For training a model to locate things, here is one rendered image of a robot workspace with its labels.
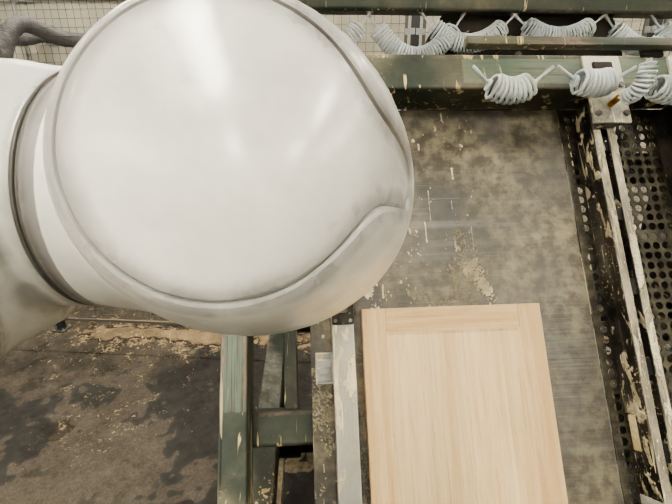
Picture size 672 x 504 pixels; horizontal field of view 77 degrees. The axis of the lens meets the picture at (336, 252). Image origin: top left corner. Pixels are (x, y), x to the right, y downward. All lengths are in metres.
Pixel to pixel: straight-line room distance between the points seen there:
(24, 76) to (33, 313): 0.09
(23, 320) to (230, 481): 0.85
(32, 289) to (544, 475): 1.09
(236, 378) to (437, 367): 0.46
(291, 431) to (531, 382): 0.57
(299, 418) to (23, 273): 0.92
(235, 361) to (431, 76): 0.83
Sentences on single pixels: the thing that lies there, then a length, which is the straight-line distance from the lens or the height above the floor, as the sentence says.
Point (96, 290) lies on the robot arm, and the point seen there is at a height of 1.77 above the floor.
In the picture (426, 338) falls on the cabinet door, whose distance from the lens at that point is 1.04.
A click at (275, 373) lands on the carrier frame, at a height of 0.79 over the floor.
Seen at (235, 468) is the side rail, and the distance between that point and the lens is 1.01.
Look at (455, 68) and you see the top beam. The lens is 1.21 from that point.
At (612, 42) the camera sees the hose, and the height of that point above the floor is 1.95.
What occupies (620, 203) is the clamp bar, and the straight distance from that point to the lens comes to 1.27.
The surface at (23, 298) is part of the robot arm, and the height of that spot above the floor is 1.77.
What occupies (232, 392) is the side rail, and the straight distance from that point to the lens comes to 0.99.
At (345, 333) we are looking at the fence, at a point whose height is 1.33.
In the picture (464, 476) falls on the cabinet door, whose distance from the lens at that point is 1.10.
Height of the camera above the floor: 1.84
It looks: 20 degrees down
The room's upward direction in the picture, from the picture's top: straight up
